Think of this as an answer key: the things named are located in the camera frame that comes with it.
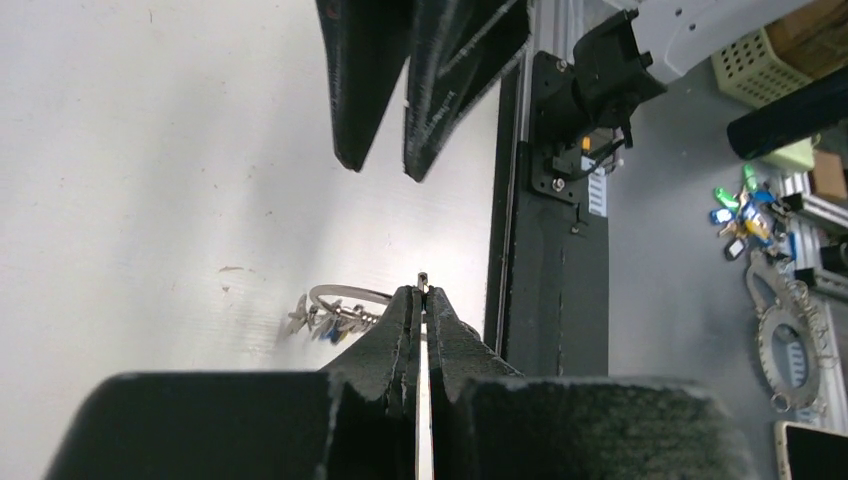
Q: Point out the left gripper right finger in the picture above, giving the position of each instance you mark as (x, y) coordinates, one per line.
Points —
(489, 421)

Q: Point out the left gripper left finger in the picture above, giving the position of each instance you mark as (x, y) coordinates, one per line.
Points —
(352, 419)

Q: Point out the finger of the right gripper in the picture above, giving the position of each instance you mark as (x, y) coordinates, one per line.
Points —
(366, 45)
(459, 49)

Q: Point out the keyring with keys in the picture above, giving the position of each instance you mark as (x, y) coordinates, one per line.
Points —
(332, 312)

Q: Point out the smartphone on table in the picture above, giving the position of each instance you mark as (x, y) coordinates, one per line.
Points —
(806, 452)

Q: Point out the loose colourful key tags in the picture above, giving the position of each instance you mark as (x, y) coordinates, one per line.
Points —
(754, 218)

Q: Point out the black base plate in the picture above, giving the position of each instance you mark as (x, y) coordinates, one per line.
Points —
(547, 294)

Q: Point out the right white cable duct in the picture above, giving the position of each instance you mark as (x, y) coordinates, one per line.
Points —
(597, 193)

